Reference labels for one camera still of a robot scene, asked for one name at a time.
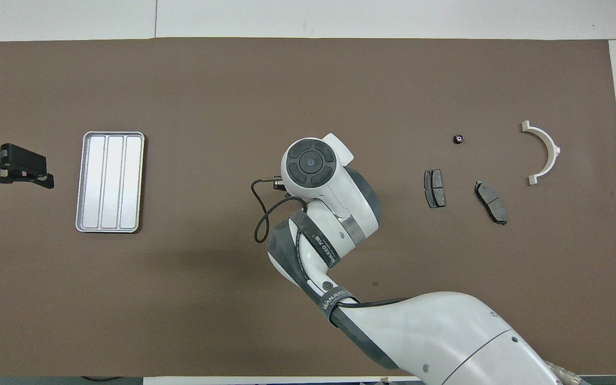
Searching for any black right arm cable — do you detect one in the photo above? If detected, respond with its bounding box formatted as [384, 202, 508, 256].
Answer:
[253, 178, 410, 321]

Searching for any rectangular grey brake pad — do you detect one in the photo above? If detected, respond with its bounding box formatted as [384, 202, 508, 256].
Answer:
[424, 169, 446, 209]

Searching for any silver metal tray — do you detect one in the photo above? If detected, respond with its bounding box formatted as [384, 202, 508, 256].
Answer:
[75, 131, 146, 234]

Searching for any elongated grey brake pad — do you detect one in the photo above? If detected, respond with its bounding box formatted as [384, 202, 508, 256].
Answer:
[474, 180, 508, 226]

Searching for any white semicircular bracket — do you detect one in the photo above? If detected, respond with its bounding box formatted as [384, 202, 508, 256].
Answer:
[521, 120, 561, 187]

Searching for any brown table mat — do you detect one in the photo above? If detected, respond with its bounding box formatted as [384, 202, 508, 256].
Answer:
[0, 37, 616, 378]

